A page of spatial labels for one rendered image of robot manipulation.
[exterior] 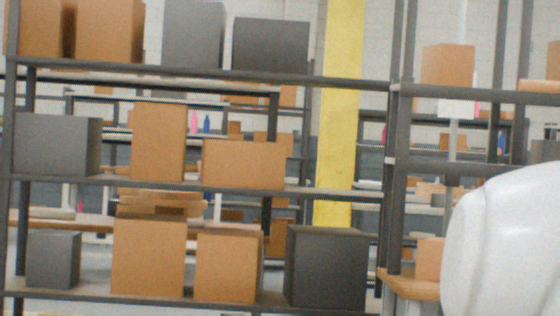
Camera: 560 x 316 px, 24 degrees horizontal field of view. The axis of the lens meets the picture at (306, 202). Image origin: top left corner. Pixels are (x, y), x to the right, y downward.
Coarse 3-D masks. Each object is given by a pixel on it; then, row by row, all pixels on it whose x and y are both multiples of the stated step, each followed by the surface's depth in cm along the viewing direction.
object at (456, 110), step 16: (464, 0) 788; (464, 16) 788; (464, 32) 789; (448, 112) 791; (464, 112) 791; (448, 144) 796; (448, 160) 793; (448, 176) 787; (448, 192) 794; (448, 208) 794
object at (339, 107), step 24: (336, 0) 1010; (360, 0) 1011; (336, 24) 1011; (360, 24) 1012; (336, 48) 1012; (360, 48) 1013; (336, 72) 1013; (360, 72) 1015; (336, 96) 1014; (336, 120) 1015; (336, 144) 1016; (336, 168) 1017; (336, 216) 1019
